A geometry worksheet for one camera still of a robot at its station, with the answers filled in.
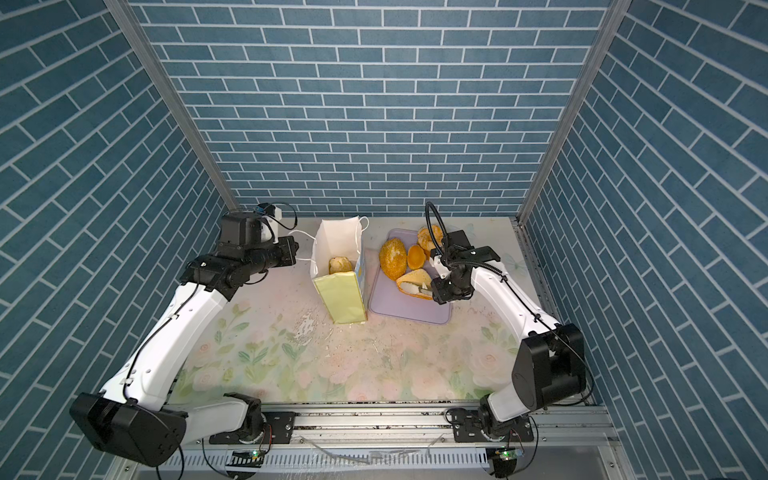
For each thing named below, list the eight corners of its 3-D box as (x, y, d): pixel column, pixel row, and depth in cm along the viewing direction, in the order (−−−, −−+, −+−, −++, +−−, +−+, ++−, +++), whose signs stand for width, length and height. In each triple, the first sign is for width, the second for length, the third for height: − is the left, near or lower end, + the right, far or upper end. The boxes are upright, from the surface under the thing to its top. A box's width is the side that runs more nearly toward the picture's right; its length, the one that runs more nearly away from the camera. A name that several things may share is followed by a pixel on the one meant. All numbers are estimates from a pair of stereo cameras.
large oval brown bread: (379, 280, 104) (378, 270, 99) (380, 249, 113) (380, 238, 108) (406, 280, 104) (406, 270, 99) (405, 249, 113) (406, 238, 108)
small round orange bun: (407, 270, 106) (408, 263, 102) (407, 251, 111) (407, 244, 108) (424, 271, 106) (425, 263, 102) (423, 251, 111) (423, 244, 108)
